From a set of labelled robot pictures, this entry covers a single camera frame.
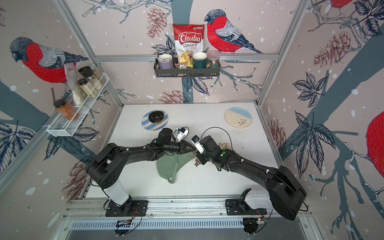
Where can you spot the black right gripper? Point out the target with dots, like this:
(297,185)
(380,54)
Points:
(199,156)

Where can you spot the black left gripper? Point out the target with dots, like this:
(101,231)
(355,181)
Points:
(183,147)

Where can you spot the red figurine charm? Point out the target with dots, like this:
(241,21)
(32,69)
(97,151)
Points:
(197,163)

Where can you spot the green corduroy bag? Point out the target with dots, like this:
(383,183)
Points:
(168,166)

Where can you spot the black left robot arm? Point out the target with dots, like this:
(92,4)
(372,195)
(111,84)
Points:
(108,165)

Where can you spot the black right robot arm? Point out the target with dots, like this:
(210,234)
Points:
(286,193)

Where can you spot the Chuba cassava chips bag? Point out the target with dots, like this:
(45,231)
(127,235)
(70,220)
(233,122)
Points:
(189,39)

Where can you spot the dark ceramic bowl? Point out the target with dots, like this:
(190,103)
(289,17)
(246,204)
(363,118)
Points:
(156,117)

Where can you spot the blue striped plate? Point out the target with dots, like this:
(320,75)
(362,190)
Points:
(152,127)

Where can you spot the cream and blue plate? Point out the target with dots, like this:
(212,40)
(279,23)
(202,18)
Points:
(238,118)

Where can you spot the dark green mug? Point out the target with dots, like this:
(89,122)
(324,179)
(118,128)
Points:
(199,60)

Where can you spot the purple mug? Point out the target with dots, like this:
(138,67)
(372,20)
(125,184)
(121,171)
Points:
(165,62)

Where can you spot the pink lidded jar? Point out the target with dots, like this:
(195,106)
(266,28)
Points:
(213,59)

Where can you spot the black lid spice jar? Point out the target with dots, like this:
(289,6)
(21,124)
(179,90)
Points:
(87,73)
(87,88)

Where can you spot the orange spice jar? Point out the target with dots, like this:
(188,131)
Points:
(67,110)

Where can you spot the clear plastic packet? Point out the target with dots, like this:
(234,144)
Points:
(72,79)

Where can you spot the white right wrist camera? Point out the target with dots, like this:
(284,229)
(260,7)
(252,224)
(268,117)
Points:
(198,145)

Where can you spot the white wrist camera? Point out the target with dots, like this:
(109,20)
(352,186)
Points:
(198,145)
(182,133)

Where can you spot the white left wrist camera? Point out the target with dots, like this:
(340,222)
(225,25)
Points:
(182,133)

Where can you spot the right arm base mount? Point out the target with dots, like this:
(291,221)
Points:
(250,202)

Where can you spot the black wall shelf basket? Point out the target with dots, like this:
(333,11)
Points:
(189,72)

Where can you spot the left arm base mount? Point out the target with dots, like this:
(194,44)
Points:
(129,209)

